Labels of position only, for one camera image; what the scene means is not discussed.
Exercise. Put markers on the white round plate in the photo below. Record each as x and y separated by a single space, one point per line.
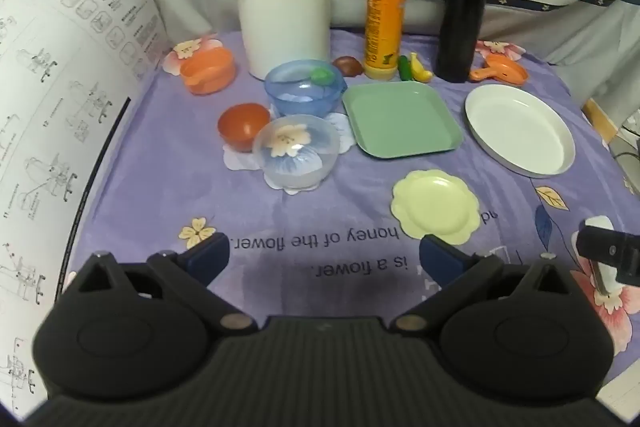
520 129

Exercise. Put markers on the yellow toy banana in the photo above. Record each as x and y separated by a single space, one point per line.
420 69

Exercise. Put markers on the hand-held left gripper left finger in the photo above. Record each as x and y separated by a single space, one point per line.
210 254

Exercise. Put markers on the clear plastic bowl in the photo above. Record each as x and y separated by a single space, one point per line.
282 172

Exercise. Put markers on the purple floral tablecloth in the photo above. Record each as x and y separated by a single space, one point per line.
175 167

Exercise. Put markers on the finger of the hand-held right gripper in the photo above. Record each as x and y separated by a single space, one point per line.
607 249

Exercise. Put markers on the red plastic bowl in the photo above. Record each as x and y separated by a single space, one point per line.
240 128

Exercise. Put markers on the black thermos flask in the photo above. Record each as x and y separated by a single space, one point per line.
460 17

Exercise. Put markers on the green toy cucumber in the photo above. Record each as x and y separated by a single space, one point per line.
404 68

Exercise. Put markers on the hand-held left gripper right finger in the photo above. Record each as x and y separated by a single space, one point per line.
440 257

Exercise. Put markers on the yellow wooden furniture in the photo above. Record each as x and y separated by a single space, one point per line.
600 122

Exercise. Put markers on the blue translucent bowl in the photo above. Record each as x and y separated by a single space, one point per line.
300 103

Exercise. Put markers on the orange bottle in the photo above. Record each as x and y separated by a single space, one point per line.
382 22

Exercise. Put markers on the brown toy chestnut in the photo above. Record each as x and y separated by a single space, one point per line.
348 66

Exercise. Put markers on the green square plate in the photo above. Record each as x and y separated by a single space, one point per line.
400 119

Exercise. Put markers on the green toy vegetable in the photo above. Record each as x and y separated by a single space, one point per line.
322 76

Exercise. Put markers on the yellow flower-shaped plate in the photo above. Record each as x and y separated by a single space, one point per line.
435 206

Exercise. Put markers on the white instruction sheet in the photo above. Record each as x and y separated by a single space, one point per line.
50 107

